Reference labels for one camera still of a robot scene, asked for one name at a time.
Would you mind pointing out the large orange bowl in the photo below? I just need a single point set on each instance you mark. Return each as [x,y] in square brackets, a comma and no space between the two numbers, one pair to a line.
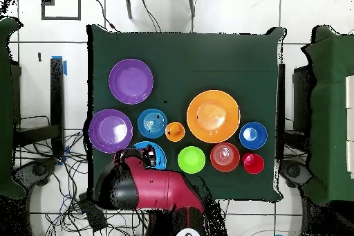
[213,116]

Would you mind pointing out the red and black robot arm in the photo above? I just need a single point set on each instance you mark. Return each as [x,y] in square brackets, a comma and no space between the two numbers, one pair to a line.
[160,189]

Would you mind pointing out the orange cup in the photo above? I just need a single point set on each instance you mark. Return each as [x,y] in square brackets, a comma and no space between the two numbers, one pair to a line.
[175,131]

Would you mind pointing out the small light blue bowl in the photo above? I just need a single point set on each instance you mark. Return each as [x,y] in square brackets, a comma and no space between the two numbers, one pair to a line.
[155,129]

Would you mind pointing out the large light blue bowl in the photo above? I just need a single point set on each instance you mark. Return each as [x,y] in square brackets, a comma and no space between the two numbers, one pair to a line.
[161,155]

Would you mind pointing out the green bowl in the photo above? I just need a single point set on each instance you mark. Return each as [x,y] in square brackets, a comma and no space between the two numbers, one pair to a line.
[191,160]

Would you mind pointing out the dark green tablecloth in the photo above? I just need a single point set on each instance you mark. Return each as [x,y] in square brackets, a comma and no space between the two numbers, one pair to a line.
[193,61]

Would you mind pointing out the purple bowl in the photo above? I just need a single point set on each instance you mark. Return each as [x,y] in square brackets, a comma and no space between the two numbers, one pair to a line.
[110,130]
[130,81]

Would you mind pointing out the red-orange bowl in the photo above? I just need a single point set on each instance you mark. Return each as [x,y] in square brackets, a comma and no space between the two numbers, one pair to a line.
[224,157]

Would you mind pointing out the dark blue bowl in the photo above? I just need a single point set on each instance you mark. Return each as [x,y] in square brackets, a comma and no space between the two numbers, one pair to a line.
[253,135]

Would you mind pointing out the red cup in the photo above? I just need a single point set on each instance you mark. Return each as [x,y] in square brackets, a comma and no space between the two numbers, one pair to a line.
[253,164]

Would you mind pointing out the grey metal leg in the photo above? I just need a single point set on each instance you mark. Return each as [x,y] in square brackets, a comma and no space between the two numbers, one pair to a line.
[128,6]
[191,3]

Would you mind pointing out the black power strip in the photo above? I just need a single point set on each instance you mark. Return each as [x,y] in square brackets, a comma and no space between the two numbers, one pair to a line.
[92,213]

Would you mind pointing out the black office chair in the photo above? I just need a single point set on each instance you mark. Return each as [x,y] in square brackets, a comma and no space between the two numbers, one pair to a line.
[38,169]
[294,172]

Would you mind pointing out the green cloth side table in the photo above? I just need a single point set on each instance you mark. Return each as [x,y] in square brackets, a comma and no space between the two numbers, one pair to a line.
[5,108]
[332,108]

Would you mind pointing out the black metal frame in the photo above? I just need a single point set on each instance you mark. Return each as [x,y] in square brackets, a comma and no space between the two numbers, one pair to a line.
[281,94]
[56,94]

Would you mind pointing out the grey square floor frame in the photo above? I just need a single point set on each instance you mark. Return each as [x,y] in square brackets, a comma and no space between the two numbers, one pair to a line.
[60,18]

